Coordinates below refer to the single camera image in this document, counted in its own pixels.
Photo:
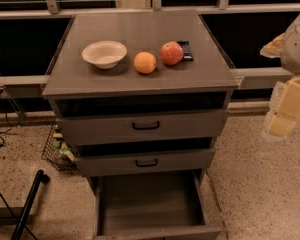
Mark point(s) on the black wire basket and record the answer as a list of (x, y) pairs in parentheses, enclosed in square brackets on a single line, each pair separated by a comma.
[(57, 153)]

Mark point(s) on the red apple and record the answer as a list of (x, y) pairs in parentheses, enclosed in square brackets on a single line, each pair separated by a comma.
[(171, 53)]

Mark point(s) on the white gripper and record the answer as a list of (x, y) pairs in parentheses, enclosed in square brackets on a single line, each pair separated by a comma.
[(297, 52)]

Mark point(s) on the grey middle drawer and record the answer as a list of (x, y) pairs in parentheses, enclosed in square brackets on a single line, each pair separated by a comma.
[(149, 162)]

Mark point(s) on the dark blue snack bar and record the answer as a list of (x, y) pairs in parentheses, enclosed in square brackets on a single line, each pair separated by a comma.
[(187, 55)]

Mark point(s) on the orange fruit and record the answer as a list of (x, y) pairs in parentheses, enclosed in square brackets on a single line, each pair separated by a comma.
[(145, 62)]

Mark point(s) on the grey open bottom drawer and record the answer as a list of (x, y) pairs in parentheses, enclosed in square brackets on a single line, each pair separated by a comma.
[(151, 206)]

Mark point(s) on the grey top drawer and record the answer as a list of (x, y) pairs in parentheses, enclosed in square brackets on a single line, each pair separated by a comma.
[(79, 131)]

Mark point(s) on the white ceramic bowl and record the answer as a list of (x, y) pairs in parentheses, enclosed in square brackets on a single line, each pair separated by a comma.
[(104, 54)]

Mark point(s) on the grey drawer cabinet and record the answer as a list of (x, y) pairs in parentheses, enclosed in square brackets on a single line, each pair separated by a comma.
[(77, 88)]

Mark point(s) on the black stand leg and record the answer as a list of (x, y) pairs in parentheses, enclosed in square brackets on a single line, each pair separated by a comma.
[(40, 177)]

